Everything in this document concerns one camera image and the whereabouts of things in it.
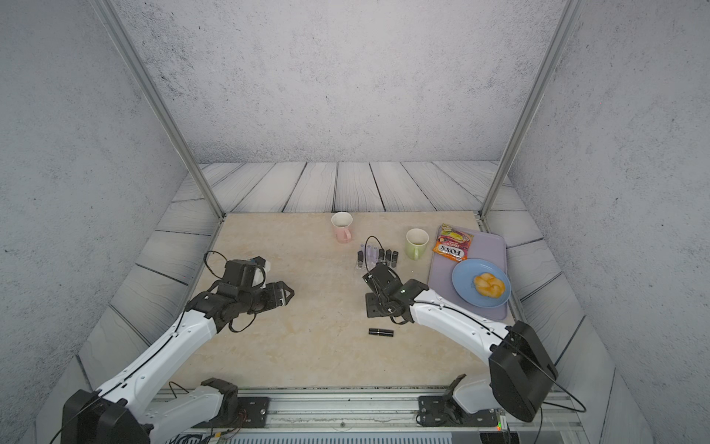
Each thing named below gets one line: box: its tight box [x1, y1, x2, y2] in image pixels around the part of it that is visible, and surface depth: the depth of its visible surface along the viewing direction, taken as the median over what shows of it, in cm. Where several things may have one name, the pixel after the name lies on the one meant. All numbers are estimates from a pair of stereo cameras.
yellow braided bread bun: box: [473, 272, 506, 299], surface depth 97 cm
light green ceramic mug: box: [404, 227, 430, 261], surface depth 102 cm
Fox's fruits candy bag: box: [431, 222, 475, 263], surface depth 110 cm
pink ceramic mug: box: [330, 210, 354, 244], surface depth 107 cm
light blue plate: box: [451, 258, 513, 309], surface depth 101 cm
